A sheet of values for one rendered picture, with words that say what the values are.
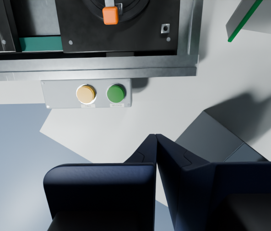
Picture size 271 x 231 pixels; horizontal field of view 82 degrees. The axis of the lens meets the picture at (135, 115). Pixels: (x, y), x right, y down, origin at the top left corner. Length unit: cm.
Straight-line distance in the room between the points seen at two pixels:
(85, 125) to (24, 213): 206
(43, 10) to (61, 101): 21
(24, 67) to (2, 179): 193
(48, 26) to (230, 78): 49
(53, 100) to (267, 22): 46
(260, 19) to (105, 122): 43
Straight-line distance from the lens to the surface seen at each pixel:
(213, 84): 51
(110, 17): 26
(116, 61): 36
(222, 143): 39
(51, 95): 42
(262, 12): 38
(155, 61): 36
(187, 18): 38
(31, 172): 205
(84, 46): 37
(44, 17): 47
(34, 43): 44
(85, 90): 37
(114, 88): 36
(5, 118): 187
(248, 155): 38
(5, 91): 62
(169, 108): 49
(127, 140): 53
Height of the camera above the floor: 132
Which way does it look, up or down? 71 degrees down
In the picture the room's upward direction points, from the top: 177 degrees counter-clockwise
